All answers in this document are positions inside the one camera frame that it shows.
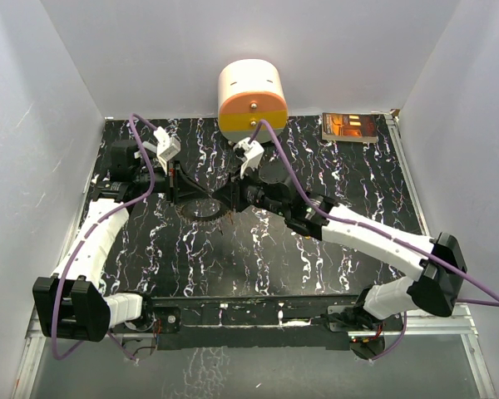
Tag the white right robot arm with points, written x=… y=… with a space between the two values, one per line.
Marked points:
x=432 y=269

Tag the aluminium frame rail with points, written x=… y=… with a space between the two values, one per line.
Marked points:
x=394 y=133

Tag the orange brown book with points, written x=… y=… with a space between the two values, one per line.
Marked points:
x=355 y=128

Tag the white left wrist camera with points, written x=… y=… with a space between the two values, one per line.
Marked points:
x=166 y=148

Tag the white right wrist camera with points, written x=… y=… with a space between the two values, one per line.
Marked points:
x=250 y=152

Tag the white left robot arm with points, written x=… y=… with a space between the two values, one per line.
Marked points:
x=69 y=303

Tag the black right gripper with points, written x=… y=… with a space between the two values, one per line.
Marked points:
x=231 y=194

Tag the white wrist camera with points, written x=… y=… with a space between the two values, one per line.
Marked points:
x=250 y=152
x=166 y=148

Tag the round three-drawer mini cabinet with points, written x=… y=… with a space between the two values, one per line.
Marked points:
x=250 y=90

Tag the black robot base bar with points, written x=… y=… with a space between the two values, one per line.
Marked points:
x=266 y=321

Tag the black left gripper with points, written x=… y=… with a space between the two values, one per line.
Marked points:
x=179 y=183

